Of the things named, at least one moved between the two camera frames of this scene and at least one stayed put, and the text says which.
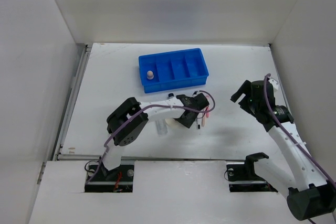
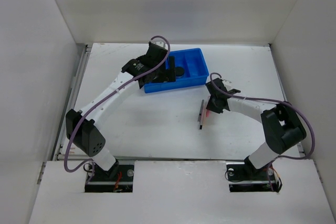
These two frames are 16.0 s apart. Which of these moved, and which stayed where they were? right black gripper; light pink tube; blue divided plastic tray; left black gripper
Moved: right black gripper; left black gripper
Stayed: blue divided plastic tray; light pink tube
